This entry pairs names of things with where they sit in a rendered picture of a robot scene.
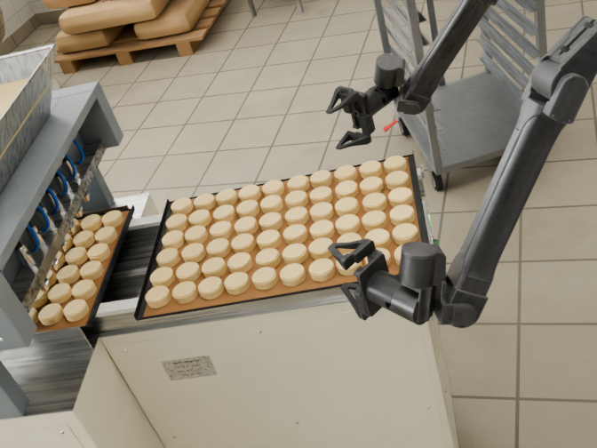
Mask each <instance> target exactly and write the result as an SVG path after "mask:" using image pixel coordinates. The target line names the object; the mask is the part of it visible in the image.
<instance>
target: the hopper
mask: <svg viewBox="0 0 597 448"><path fill-rule="evenodd" d="M55 47H56V44H48V45H45V46H41V47H36V48H33V49H29V50H25V51H21V52H14V53H10V54H6V55H3V56H0V194H1V192H2V190H3V189H4V187H5V185H6V183H7V182H8V180H9V179H10V178H11V176H12V174H13V173H14V171H15V169H16V168H17V166H18V165H19V163H20V161H21V159H22V158H23V156H24V155H25V154H26V152H27V151H28V148H29V147H30V145H31V144H32V142H33V140H34V139H35V137H36V135H37V134H38V133H39V131H40V130H41V128H42V126H43V125H44V123H45V121H46V119H47V118H48V116H49V115H50V113H51V102H52V79H53V68H54V57H55Z"/></svg>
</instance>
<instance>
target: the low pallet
mask: <svg viewBox="0 0 597 448"><path fill-rule="evenodd" d="M227 1H228V0H210V2H209V3H208V5H207V6H206V8H205V9H204V11H203V13H202V15H201V17H200V18H199V20H198V21H197V22H196V24H195V26H194V27H193V28H192V29H191V30H190V31H188V32H185V33H180V34H175V35H169V36H160V37H156V38H150V39H145V40H144V39H139V38H138V37H137V35H136V33H135V31H134V23H131V24H127V25H126V26H125V27H124V28H123V30H122V31H121V32H120V33H119V34H118V36H117V37H116V38H115V39H114V41H113V42H112V43H111V44H109V45H108V46H104V47H99V48H93V49H88V50H82V51H77V52H61V51H60V50H59V49H57V50H56V53H55V57H54V64H55V63H59V64H60V67H61V69H62V71H63V73H64V75H65V74H71V73H76V72H77V71H78V70H79V68H80V67H81V66H82V65H83V64H84V63H85V62H86V61H87V60H88V59H89V58H93V57H99V56H105V55H110V54H115V55H116V57H117V58H118V61H119V63H120V65H121V66H122V65H129V64H133V63H134V62H135V61H136V59H137V58H138V57H139V56H140V55H141V53H142V52H143V51H144V49H148V48H154V47H160V46H165V45H171V44H176V46H177V49H178V51H179V56H186V55H192V54H194V53H195V51H196V50H197V48H198V47H199V45H200V44H201V42H202V40H203V39H204V38H205V36H206V35H207V33H208V32H209V30H210V28H211V26H212V25H213V23H214V22H215V20H216V19H217V18H218V16H219V14H220V13H221V11H222V10H223V8H224V7H225V5H226V3H227Z"/></svg>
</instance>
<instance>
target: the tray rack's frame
mask: <svg viewBox="0 0 597 448"><path fill-rule="evenodd" d="M373 4H374V9H375V13H376V19H377V23H378V32H379V36H380V41H381V45H382V50H383V54H384V53H391V50H390V45H389V40H388V35H387V31H386V23H385V17H384V13H383V8H382V3H381V0H373ZM426 5H427V10H428V17H429V22H430V29H431V34H432V40H433V42H434V39H435V38H436V37H437V36H438V29H437V23H436V18H435V11H434V0H426ZM432 98H433V99H434V101H435V102H436V104H437V105H438V106H439V108H440V109H441V110H438V111H435V112H434V116H435V118H436V119H437V121H438V122H439V123H440V125H441V126H442V128H443V131H440V132H437V135H438V137H439V138H440V140H441V141H442V143H443V144H444V146H445V147H446V150H443V151H441V152H440V154H441V160H442V170H443V173H446V172H452V171H455V170H457V169H460V168H464V167H467V166H469V165H472V164H478V163H480V162H483V161H486V160H490V159H492V158H495V157H498V156H502V155H503V154H504V152H505V149H506V146H507V144H508V142H509V140H510V139H511V136H512V134H513V130H514V128H515V126H516V124H517V121H518V119H519V116H520V112H521V104H520V103H519V101H518V100H517V99H516V98H515V97H514V96H513V95H512V94H511V93H510V92H509V91H508V90H507V89H506V88H505V87H504V86H503V85H502V84H501V83H500V82H499V81H498V80H497V78H496V77H495V76H494V75H493V74H492V73H491V72H490V71H489V70H488V69H487V68H486V67H485V71H484V72H481V73H479V74H476V75H472V76H468V77H465V78H462V79H458V80H456V81H453V82H450V83H447V84H445V77H444V75H443V77H442V79H441V81H440V83H439V86H438V87H437V89H436V90H435V92H434V94H433V95H432ZM397 101H398V97H397V98H396V99H395V100H393V104H394V107H395V109H396V110H393V112H394V114H395V115H396V117H397V118H398V119H399V122H398V125H399V128H400V129H401V130H402V127H401V122H400V118H401V119H402V120H403V122H404V123H405V125H406V126H407V128H408V130H409V131H410V134H411V135H412V137H413V139H414V140H415V141H416V143H417V144H418V146H419V148H420V150H421V151H422V153H423V155H424V156H425V158H426V160H427V162H425V163H424V164H425V165H426V168H427V170H428V172H429V177H430V181H432V183H433V185H434V179H433V174H432V172H433V171H434V167H433V161H432V156H431V151H430V146H429V140H428V135H427V131H426V129H425V127H424V126H423V125H422V124H421V122H420V121H419V119H418V117H417V115H408V114H403V112H397Z"/></svg>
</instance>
